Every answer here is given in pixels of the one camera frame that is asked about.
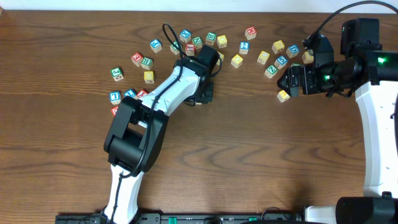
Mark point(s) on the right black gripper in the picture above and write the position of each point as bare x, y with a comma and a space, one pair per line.
298, 79

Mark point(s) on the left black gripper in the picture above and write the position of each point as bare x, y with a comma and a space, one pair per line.
206, 93

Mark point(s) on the blue 2 wooden block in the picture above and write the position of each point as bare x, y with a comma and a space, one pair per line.
243, 47

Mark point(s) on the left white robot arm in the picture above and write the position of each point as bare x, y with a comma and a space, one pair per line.
136, 135

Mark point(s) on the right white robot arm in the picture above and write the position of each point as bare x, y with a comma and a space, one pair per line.
371, 77

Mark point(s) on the yellow block lower right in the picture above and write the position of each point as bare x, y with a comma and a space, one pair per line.
283, 96

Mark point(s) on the green Z wooden block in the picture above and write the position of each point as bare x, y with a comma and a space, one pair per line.
271, 71

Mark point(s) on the blue 5 wooden block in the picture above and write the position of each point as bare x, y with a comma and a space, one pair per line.
280, 62

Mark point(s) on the yellow block right row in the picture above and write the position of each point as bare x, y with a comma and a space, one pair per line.
263, 57

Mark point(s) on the yellow block row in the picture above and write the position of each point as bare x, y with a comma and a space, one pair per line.
221, 57
263, 57

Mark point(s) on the blue D wooden block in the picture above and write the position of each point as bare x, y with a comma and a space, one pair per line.
292, 51

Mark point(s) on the yellow 8 wooden block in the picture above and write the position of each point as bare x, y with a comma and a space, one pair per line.
307, 58

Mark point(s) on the yellow block upper right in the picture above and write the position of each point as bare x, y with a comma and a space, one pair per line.
278, 46

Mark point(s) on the yellow block centre row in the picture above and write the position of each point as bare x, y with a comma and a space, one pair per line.
221, 57

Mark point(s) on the yellow O wooden block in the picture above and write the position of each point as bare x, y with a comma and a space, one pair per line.
237, 61

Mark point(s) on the red block beside F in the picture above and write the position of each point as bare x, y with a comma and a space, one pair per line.
190, 49

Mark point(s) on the green N wooden block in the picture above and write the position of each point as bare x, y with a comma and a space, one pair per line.
198, 43

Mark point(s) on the green F wooden block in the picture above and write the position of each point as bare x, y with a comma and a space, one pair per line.
175, 47

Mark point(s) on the yellow block beside B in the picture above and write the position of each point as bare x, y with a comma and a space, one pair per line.
222, 41

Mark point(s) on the green B wooden block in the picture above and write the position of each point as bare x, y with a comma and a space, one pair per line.
210, 38

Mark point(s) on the yellow block near R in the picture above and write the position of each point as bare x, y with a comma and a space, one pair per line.
149, 77

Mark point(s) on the red H wooden block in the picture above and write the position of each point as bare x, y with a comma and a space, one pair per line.
250, 33

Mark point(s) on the blue X wooden block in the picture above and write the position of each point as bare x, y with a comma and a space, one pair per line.
185, 36

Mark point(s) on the red Y wooden block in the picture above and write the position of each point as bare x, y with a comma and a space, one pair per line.
142, 93

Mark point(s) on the green R wooden block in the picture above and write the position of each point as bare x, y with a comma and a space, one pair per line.
147, 63

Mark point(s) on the blue P wooden block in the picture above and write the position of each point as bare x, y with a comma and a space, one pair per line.
156, 45

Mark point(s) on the blue L wooden block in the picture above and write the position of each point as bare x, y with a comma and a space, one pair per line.
115, 97

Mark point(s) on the green J wooden block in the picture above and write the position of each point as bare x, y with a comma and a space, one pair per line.
117, 74

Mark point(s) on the red U wooden block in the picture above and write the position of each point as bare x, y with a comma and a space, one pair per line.
114, 111

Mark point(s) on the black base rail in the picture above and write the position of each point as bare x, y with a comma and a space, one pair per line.
156, 218

